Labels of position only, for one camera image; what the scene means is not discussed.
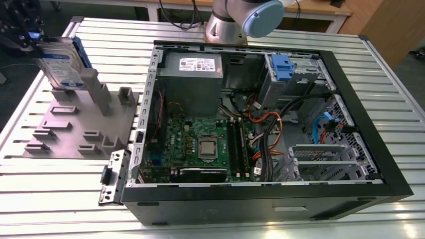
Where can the grey parts rack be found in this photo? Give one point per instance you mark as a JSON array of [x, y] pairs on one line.
[[82, 119]]

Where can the silver CPU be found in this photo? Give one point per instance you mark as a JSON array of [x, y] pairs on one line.
[[209, 149]]

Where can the black RAM slot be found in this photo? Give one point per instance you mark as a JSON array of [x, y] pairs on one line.
[[234, 147], [244, 149]]

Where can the metal expansion slot bracket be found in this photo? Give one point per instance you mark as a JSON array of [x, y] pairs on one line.
[[116, 159]]

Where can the blue drive latch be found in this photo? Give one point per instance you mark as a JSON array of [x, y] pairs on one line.
[[281, 67]]

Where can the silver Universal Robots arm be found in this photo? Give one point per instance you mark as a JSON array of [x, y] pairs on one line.
[[225, 27]]

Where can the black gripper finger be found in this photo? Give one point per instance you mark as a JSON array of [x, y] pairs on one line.
[[30, 42], [10, 35]]

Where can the black graphics card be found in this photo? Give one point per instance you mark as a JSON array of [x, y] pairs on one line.
[[202, 174]]

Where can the grey power supply unit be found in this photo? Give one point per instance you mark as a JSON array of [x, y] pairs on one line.
[[189, 94]]

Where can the light wooden desk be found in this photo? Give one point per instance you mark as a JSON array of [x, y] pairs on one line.
[[318, 8]]

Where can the hard disk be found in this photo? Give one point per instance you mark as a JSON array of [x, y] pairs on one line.
[[62, 67]]

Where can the metal disk bay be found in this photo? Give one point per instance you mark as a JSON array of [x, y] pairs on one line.
[[318, 163]]

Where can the metal optical drive cage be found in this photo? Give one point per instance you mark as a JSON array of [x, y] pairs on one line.
[[298, 83]]

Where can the green motherboard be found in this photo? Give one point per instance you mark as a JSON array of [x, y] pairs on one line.
[[178, 129]]

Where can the white metal desk frame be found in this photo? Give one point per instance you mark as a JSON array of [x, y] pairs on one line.
[[152, 12]]

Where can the black open PC case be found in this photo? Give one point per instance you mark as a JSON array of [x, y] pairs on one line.
[[232, 204]]

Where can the CPU socket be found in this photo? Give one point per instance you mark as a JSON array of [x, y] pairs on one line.
[[209, 136]]

